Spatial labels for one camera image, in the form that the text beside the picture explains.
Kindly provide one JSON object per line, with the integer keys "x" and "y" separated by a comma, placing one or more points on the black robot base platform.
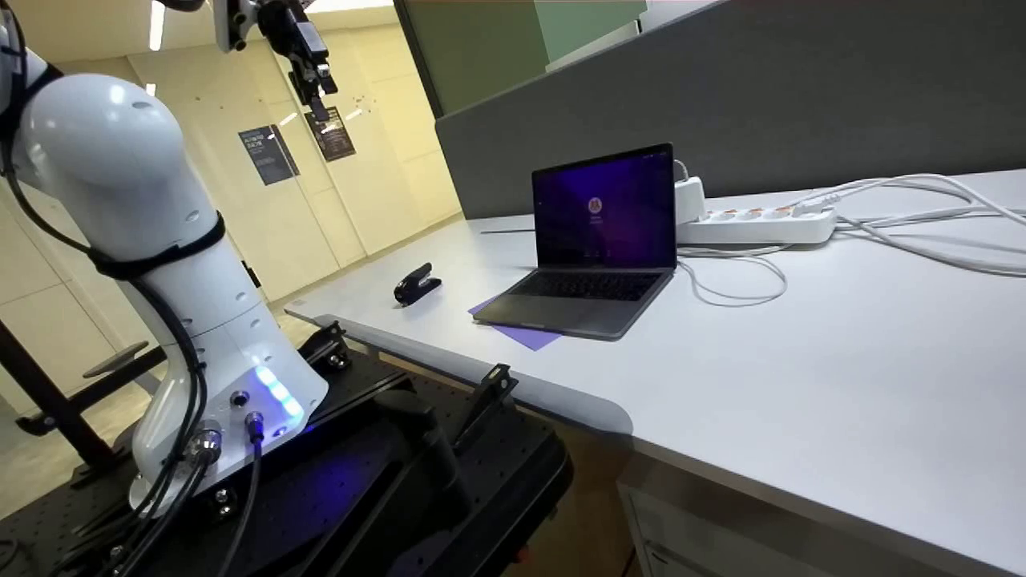
{"x": 354, "y": 481}

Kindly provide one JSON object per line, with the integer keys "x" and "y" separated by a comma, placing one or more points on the white power strip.
{"x": 763, "y": 225}

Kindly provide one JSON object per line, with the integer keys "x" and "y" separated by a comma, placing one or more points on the grey desk partition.
{"x": 770, "y": 108}

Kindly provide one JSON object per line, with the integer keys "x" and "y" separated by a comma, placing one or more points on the grey laptop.
{"x": 603, "y": 210}

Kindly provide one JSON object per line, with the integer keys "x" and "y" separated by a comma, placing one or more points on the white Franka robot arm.
{"x": 108, "y": 149}

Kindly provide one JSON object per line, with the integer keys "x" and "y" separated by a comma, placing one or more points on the ceiling light panel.
{"x": 346, "y": 5}

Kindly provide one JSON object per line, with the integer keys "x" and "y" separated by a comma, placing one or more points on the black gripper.
{"x": 289, "y": 35}

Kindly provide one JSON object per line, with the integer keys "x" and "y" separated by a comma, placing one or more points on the black table clamp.
{"x": 323, "y": 348}
{"x": 494, "y": 387}

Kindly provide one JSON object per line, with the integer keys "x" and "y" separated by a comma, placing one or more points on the black metal stand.
{"x": 51, "y": 412}

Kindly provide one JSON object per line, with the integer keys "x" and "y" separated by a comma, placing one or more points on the purple paper sheet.
{"x": 529, "y": 339}

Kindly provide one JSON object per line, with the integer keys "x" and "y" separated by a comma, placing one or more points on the dark blue wall poster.
{"x": 268, "y": 155}

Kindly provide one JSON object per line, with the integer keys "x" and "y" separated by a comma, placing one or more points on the small black stapler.
{"x": 415, "y": 286}

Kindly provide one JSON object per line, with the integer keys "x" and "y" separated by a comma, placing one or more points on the white charger adapter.
{"x": 690, "y": 199}

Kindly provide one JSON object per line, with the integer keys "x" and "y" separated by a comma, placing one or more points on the dark brown wall poster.
{"x": 335, "y": 144}

